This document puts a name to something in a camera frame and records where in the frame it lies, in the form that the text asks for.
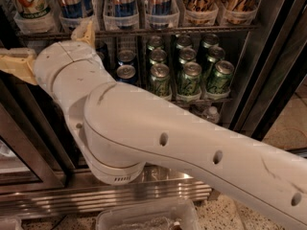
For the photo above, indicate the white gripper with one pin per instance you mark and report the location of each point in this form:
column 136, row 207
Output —
column 54, row 60

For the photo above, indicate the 7up can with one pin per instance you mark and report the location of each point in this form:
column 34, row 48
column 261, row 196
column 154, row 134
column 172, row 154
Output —
column 32, row 9

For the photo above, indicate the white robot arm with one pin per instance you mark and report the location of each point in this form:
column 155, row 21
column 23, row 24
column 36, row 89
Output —
column 121, row 127

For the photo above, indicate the Red Bull can left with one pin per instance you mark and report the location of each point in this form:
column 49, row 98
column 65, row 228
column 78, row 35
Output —
column 76, row 8

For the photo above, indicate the blue pepsi can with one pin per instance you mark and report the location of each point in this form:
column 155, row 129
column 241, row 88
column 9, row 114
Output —
column 127, row 74
column 126, row 57

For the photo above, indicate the blue Pepsi can front right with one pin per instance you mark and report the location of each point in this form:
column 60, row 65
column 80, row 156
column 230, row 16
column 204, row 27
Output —
column 127, row 74

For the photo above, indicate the Red Bull can middle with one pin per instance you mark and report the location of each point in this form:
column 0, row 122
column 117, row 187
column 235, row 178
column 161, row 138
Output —
column 123, row 0

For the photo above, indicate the green can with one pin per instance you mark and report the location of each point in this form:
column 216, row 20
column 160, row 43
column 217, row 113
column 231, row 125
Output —
column 214, row 54
column 186, row 55
column 220, row 77
column 189, row 79
column 157, row 56
column 160, row 80

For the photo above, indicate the green can front left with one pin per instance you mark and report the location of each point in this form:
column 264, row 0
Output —
column 160, row 80

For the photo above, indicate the green can front middle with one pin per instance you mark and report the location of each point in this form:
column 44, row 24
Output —
column 189, row 79

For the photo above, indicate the green can front right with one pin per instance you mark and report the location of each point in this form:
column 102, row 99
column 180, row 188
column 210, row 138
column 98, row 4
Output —
column 220, row 77

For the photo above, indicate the stainless steel fridge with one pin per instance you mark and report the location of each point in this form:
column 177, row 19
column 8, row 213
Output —
column 55, row 177

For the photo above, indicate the fridge glass door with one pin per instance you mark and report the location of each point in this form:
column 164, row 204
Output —
column 268, row 92

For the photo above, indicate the water bottle right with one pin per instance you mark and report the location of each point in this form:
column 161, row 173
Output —
column 211, row 114

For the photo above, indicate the clear plastic bin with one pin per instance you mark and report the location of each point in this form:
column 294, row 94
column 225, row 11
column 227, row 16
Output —
column 159, row 214

